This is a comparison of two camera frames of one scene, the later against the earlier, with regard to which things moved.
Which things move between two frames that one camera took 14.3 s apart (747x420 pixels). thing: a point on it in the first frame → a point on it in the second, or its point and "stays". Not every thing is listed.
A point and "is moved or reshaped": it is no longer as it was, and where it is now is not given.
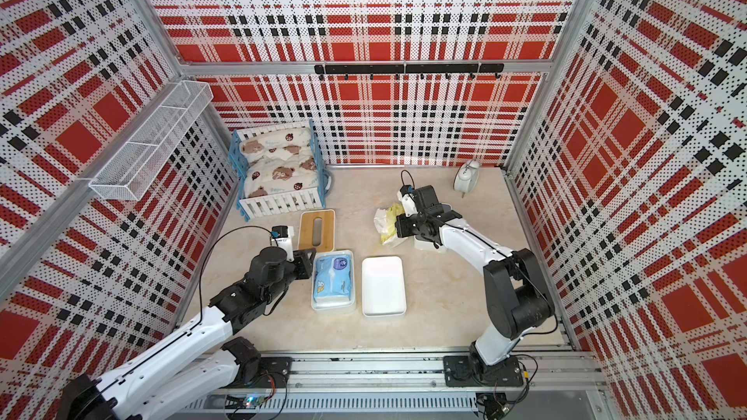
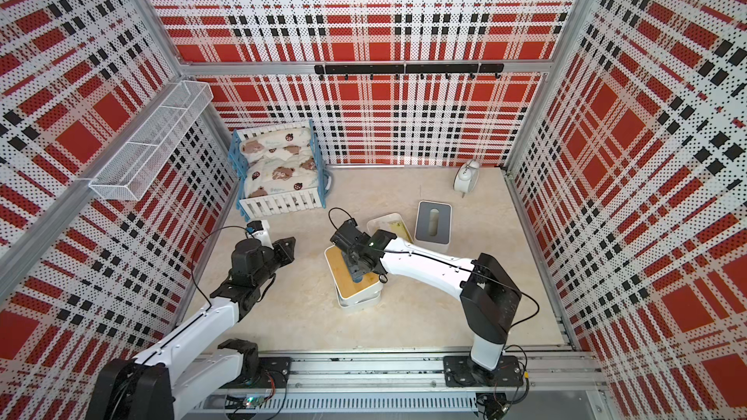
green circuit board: [253, 402] stays
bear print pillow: [278, 162] stays
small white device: [466, 176] stays
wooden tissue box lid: [305, 229] → [341, 274]
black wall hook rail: [397, 68] stays
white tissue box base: [334, 281] → [363, 298]
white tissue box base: [383, 287] → [393, 223]
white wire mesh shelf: [130, 172] stays
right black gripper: [402, 227] → [354, 267]
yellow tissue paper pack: [385, 220] is moved or reshaped
